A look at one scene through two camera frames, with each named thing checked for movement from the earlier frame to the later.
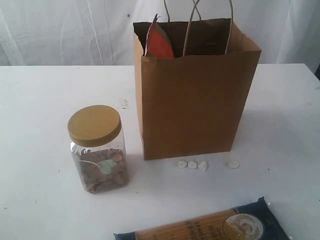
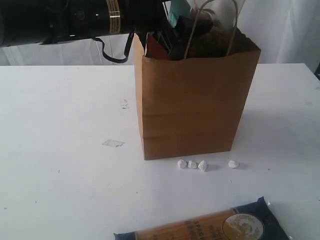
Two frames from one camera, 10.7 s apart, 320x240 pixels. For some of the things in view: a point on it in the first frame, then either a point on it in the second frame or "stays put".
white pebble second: x=192 y=164 stays put
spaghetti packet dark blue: x=254 y=220 stays put
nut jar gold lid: x=99 y=147 -> x=203 y=20
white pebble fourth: x=233 y=164 stays put
